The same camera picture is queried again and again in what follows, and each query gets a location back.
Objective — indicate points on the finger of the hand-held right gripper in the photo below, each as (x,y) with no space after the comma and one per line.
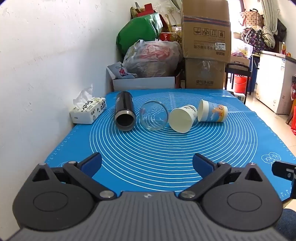
(284,172)

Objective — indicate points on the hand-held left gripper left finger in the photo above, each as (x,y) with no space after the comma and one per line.
(91,165)

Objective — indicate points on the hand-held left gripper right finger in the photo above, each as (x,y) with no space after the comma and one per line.
(203,165)

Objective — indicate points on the printed white paper cup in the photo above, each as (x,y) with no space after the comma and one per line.
(182,118)

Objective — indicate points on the blue orange printed paper cup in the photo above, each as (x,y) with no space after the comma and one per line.
(214,111)

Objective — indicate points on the black thermos cup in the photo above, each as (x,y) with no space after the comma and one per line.
(123,110)

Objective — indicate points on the clear glass cup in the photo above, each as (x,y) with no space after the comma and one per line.
(153,115)

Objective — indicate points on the blue silicone mat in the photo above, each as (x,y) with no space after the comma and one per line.
(157,153)

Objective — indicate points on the person's dark blue clothing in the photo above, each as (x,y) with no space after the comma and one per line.
(288,223)

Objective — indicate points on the tissue pack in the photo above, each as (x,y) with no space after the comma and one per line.
(89,109)

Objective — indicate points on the red bucket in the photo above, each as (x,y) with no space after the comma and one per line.
(240,83)

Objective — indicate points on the plain cardboard box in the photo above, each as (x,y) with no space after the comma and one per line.
(204,74)

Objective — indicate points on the white chest freezer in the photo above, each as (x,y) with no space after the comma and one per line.
(275,81)

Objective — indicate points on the white box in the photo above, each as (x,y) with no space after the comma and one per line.
(143,83)

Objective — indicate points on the black stool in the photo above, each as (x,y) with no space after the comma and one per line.
(238,68)

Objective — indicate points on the clear bag with red contents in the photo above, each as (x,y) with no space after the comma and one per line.
(153,59)

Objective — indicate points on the orange bottle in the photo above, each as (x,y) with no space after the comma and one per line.
(284,48)

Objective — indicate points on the red carton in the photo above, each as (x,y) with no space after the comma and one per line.
(168,36)

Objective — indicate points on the purple floral bag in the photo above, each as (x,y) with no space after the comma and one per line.
(253,39)

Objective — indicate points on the grey cloth bundle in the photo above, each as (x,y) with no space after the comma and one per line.
(268,36)

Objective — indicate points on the large taped cardboard box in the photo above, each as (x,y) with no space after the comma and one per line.
(205,27)

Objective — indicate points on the green plastic bag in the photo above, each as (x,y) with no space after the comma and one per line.
(136,30)

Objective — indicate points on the black garment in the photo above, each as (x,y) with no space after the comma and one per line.
(281,30)

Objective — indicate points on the beige patterned bag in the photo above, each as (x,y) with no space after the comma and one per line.
(252,18)

